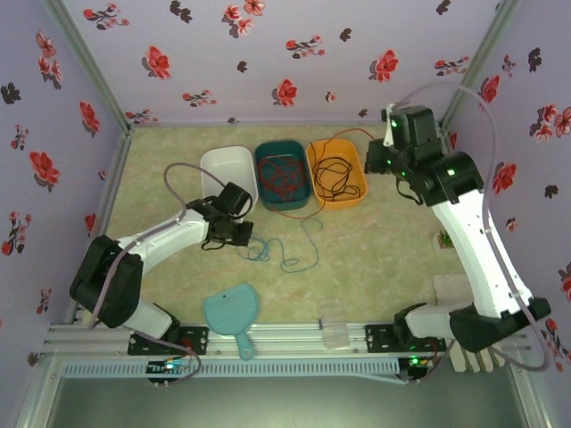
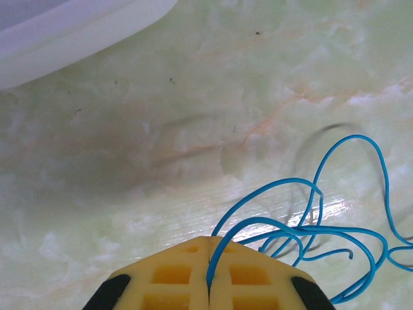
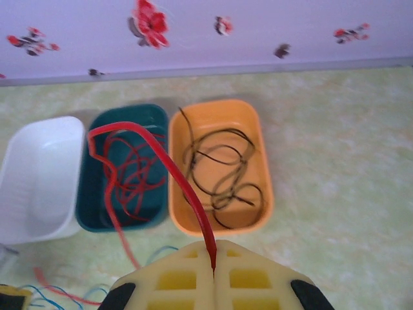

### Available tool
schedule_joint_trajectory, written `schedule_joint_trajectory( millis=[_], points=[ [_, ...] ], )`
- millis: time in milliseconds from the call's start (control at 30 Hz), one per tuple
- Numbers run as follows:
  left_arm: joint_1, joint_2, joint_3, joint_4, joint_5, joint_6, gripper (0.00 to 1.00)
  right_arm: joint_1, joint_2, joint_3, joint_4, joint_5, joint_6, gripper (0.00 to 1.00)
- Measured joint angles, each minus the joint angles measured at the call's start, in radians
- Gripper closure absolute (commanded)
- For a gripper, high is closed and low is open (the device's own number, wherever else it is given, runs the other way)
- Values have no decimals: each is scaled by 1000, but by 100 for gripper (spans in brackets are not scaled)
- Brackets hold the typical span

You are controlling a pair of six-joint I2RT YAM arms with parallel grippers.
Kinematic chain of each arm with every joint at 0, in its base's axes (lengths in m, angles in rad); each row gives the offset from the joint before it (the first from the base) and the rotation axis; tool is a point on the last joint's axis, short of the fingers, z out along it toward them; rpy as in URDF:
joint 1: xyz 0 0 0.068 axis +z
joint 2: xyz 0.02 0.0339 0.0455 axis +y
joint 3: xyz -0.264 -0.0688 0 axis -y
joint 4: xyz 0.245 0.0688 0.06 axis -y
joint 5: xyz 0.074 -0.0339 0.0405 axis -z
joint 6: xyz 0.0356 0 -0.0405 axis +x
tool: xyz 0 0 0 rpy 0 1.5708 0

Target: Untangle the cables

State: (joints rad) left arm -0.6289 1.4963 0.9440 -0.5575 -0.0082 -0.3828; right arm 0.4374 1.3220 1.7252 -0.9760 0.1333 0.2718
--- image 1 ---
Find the grey slotted cable duct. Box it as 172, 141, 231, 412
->
60, 359, 401, 380

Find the aluminium frame rail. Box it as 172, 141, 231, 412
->
42, 321, 534, 358

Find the arm lilac cable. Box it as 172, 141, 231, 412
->
88, 162, 233, 389
392, 82, 552, 387

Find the wooden hand-shaped board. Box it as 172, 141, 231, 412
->
432, 274, 508, 374

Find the right arm lilac cable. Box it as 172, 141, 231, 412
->
392, 82, 552, 387

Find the light blue hand mirror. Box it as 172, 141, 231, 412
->
203, 283, 261, 361

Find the small green plant card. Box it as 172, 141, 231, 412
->
431, 229, 454, 251

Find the orange plastic bin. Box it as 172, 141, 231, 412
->
305, 137, 369, 210

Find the aluminium corner post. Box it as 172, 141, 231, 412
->
42, 0, 134, 131
439, 0, 523, 130

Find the aluminium side rail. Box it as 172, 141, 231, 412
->
66, 128, 135, 325

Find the white plastic bin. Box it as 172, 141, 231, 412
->
199, 145, 260, 218

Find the blue cable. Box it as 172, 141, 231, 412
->
236, 217, 323, 274

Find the dark red cable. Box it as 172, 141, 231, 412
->
261, 155, 309, 202

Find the black cable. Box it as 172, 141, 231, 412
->
310, 146, 362, 202

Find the left arm lilac cable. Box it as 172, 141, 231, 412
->
88, 162, 233, 389

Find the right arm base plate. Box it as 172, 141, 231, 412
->
364, 324, 447, 354

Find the clear plastic box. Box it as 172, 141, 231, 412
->
316, 297, 352, 350

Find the controller board with LEDs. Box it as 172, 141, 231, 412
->
146, 358, 192, 387
400, 355, 437, 385

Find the teal plastic bin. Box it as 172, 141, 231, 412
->
253, 139, 313, 211

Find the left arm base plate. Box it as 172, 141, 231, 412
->
128, 325, 210, 357

